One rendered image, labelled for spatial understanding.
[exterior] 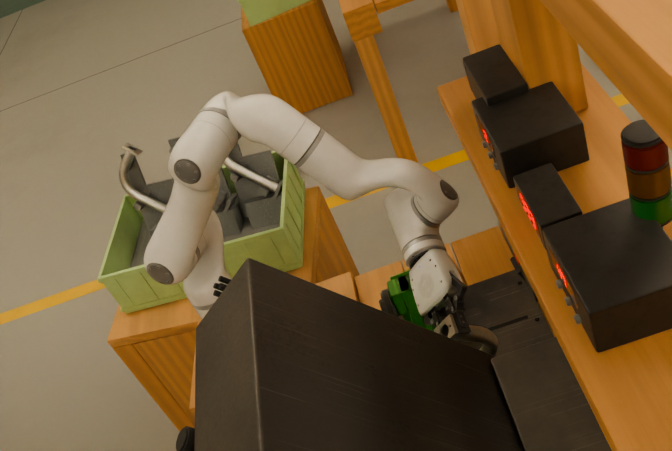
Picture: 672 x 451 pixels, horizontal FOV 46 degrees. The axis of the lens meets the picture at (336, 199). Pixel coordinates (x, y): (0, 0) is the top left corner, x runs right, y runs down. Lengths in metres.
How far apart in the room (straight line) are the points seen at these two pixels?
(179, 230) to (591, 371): 1.08
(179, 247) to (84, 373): 2.07
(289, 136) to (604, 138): 0.57
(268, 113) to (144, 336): 1.21
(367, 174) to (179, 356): 1.25
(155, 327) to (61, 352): 1.56
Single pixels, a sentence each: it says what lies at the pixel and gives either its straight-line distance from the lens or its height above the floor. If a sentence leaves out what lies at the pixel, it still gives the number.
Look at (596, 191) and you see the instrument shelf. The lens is 1.21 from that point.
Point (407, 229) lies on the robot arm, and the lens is 1.55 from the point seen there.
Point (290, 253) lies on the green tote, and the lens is 2.38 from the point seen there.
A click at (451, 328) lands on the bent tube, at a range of 1.45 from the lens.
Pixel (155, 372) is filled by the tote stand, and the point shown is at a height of 0.60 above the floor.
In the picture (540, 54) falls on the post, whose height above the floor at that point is 1.67.
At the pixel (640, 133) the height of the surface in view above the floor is 1.73.
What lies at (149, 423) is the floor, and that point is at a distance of 3.44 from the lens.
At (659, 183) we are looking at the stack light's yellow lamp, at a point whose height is 1.67.
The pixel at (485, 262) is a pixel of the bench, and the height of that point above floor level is 0.88.
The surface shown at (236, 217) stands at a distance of 2.55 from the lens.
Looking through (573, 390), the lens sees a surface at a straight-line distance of 1.35.
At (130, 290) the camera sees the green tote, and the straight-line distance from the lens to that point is 2.56.
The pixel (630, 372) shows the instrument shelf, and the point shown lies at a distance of 0.99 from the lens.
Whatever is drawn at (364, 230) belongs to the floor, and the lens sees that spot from 3.68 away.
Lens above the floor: 2.34
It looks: 37 degrees down
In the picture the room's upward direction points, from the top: 24 degrees counter-clockwise
